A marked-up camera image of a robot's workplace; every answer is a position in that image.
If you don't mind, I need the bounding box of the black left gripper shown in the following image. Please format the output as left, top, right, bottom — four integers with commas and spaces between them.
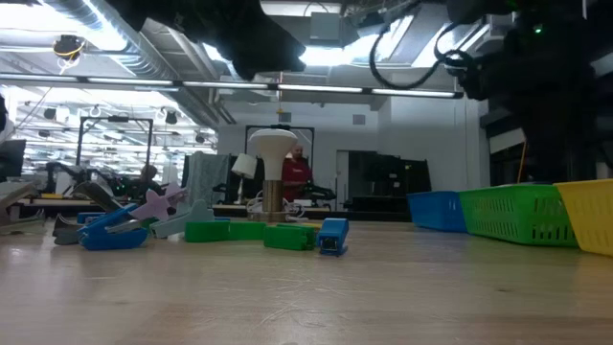
107, 0, 307, 81

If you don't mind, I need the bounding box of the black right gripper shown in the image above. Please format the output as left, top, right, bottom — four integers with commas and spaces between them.
459, 13, 602, 186

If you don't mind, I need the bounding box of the yellow plastic basket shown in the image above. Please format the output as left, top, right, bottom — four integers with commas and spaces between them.
554, 178, 613, 258

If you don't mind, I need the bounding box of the green plastic basket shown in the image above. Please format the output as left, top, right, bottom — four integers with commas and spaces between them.
458, 183, 579, 248

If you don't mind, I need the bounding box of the blue plastic basket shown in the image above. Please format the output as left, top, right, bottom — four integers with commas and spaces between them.
407, 190, 469, 234

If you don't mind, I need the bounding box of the lavender silver staple remover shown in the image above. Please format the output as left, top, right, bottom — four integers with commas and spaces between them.
128, 181, 189, 222

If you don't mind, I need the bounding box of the dark grey staple remover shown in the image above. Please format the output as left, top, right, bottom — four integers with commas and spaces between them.
51, 180, 126, 246

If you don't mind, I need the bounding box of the grey ceiling box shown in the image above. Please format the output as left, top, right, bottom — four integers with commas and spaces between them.
309, 11, 342, 42

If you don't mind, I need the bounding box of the long LED light bar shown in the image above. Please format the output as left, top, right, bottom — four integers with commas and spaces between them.
0, 71, 465, 100

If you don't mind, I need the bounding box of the white brass mushroom lamp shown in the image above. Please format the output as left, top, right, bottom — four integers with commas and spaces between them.
247, 127, 299, 222

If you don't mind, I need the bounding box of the white shade table lamp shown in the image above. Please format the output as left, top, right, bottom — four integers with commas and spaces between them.
231, 152, 259, 207

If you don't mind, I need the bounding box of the person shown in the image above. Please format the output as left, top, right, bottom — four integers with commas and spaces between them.
131, 164, 164, 197
281, 143, 315, 202

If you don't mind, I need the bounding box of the grey hanging cloth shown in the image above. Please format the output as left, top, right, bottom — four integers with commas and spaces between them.
184, 150, 231, 208

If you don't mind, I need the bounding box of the black cabinet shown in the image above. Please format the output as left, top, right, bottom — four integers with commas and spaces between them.
347, 149, 432, 212

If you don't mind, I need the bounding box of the black monitor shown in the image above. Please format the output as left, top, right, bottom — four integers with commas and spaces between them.
0, 138, 28, 179

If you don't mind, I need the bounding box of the yellow hanging cable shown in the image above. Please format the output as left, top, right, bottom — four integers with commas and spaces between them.
515, 138, 528, 186

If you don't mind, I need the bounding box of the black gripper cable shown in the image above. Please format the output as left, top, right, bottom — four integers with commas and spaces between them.
368, 18, 464, 91

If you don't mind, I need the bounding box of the white lamp cable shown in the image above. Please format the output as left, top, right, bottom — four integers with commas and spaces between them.
245, 190, 307, 219

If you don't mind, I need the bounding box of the black yellow cable reel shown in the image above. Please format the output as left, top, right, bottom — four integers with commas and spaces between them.
51, 34, 87, 63

